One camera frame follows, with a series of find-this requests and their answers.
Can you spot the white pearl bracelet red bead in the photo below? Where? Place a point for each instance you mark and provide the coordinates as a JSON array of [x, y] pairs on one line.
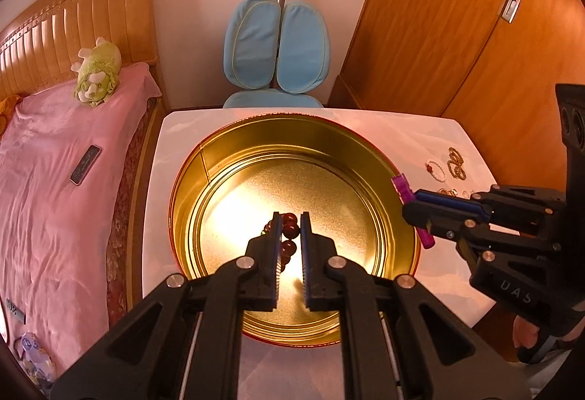
[[435, 170]]

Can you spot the orange pillow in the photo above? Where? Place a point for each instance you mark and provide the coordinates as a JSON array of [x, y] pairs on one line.
[[7, 111]]

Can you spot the blue desk chair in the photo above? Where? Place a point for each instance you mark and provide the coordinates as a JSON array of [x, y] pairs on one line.
[[275, 52]]

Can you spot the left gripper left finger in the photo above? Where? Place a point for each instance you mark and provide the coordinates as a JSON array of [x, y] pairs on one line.
[[183, 340]]

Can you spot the rose gold wristwatch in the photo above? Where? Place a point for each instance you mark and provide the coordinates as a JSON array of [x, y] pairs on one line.
[[450, 192]]

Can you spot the green plush toy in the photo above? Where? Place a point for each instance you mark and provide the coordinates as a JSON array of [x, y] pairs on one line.
[[97, 72]]

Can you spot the wooden wardrobe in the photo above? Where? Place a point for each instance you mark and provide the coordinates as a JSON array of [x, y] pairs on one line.
[[490, 65]]

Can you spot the red gold round tin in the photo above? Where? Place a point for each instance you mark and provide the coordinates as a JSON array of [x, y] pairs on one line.
[[235, 180]]

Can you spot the wooden bed headboard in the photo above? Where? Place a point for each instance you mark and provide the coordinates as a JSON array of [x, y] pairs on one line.
[[39, 46]]

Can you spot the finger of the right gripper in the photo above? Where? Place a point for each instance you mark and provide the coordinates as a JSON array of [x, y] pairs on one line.
[[449, 202], [454, 225]]

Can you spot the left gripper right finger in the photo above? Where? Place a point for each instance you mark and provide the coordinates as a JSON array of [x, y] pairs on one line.
[[398, 340]]

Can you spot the purple lipstick tube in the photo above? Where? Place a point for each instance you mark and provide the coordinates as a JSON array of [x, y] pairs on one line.
[[411, 213]]

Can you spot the person's hand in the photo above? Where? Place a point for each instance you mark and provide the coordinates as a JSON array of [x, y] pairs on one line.
[[525, 334]]

